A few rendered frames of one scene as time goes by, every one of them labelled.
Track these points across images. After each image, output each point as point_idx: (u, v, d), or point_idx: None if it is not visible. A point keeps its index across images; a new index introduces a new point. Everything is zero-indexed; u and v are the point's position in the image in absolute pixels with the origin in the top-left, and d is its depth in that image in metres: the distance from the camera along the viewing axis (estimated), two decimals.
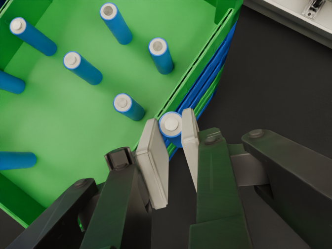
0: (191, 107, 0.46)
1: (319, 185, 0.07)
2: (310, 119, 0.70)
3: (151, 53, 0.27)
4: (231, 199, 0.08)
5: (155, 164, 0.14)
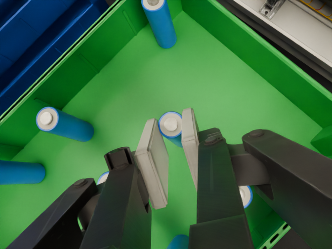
0: None
1: (319, 185, 0.07)
2: None
3: None
4: (231, 199, 0.08)
5: (155, 164, 0.14)
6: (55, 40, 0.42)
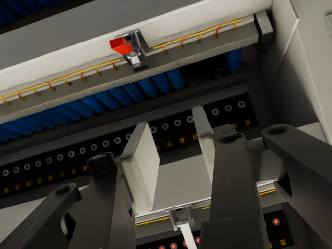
0: None
1: None
2: None
3: None
4: (246, 197, 0.08)
5: (139, 169, 0.14)
6: None
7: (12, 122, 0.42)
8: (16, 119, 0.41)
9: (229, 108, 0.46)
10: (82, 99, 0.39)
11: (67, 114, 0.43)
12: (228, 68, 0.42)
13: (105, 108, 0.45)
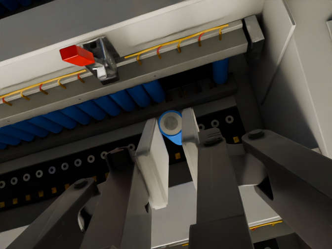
0: None
1: (319, 185, 0.07)
2: None
3: (166, 135, 0.20)
4: (231, 199, 0.08)
5: (155, 164, 0.14)
6: None
7: None
8: None
9: (216, 124, 0.41)
10: (45, 114, 0.34)
11: (30, 131, 0.37)
12: (214, 80, 0.38)
13: (76, 123, 0.40)
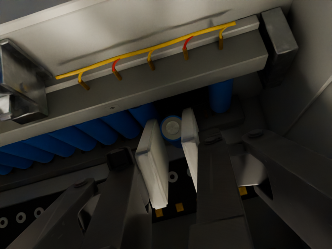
0: None
1: (319, 185, 0.07)
2: None
3: None
4: (231, 199, 0.08)
5: (155, 164, 0.14)
6: None
7: None
8: None
9: None
10: None
11: None
12: (212, 108, 0.26)
13: (13, 167, 0.28)
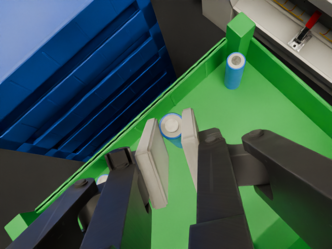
0: None
1: (319, 185, 0.07)
2: None
3: None
4: (231, 199, 0.08)
5: (155, 164, 0.14)
6: (119, 67, 0.49)
7: None
8: None
9: None
10: None
11: None
12: None
13: None
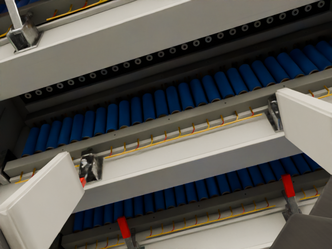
0: None
1: None
2: None
3: None
4: None
5: (20, 221, 0.12)
6: None
7: (221, 93, 0.45)
8: (212, 99, 0.44)
9: (37, 92, 0.52)
10: (148, 117, 0.45)
11: (171, 97, 0.47)
12: (38, 129, 0.51)
13: (142, 97, 0.50)
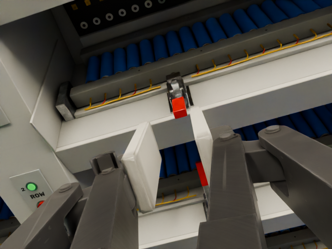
0: None
1: None
2: None
3: None
4: (244, 197, 0.08)
5: (142, 168, 0.14)
6: None
7: (320, 5, 0.39)
8: (312, 10, 0.38)
9: (95, 20, 0.45)
10: (237, 33, 0.39)
11: (259, 13, 0.41)
12: (98, 59, 0.45)
13: (219, 18, 0.44)
